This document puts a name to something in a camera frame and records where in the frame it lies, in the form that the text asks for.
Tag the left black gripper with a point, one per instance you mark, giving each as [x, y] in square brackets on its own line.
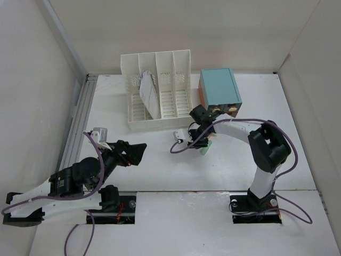
[134, 152]

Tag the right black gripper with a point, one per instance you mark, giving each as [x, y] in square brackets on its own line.
[198, 144]

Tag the green highlighter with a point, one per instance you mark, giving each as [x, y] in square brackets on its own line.
[205, 150]

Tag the teal orange drawer box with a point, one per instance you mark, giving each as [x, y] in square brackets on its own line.
[218, 91]

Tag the white spiral manual booklet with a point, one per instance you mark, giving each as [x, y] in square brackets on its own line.
[148, 94]

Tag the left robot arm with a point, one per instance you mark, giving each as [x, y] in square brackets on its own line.
[78, 187]

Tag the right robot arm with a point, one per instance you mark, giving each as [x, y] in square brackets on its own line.
[269, 148]

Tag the white file organizer rack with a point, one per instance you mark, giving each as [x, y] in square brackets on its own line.
[170, 71]

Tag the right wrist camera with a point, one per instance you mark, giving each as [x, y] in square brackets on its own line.
[182, 135]

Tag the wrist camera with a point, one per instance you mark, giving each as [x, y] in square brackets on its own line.
[99, 136]
[182, 135]

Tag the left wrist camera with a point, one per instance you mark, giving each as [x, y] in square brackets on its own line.
[99, 136]

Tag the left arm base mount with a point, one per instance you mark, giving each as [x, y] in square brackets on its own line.
[115, 208]

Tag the aluminium frame rail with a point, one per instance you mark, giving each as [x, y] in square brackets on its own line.
[83, 94]

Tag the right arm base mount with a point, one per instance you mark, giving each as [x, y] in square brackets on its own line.
[246, 208]

